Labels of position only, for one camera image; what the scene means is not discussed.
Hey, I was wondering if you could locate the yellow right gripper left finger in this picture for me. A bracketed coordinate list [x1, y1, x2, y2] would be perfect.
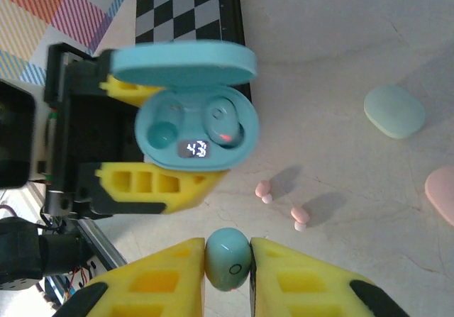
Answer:
[58, 237, 206, 317]

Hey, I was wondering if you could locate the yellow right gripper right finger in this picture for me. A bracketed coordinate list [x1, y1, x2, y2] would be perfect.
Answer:
[250, 237, 412, 317]

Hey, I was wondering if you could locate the blue earbud charging case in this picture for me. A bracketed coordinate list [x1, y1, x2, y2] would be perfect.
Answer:
[110, 40, 262, 172]

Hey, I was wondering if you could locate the pink wireless earbud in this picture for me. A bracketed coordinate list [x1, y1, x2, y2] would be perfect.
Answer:
[289, 206, 310, 232]
[255, 180, 274, 205]

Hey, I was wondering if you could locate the blue wireless earbud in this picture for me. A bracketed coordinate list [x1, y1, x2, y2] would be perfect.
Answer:
[204, 227, 253, 292]
[201, 96, 245, 150]

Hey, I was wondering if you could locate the pink earbud charging case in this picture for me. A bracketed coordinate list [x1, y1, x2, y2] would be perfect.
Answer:
[424, 166, 454, 228]

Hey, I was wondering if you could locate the mint green earbud charging case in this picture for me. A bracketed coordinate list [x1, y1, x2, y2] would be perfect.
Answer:
[363, 84, 426, 140]

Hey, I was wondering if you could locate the black grey chessboard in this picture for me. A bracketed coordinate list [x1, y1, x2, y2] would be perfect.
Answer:
[134, 0, 252, 101]

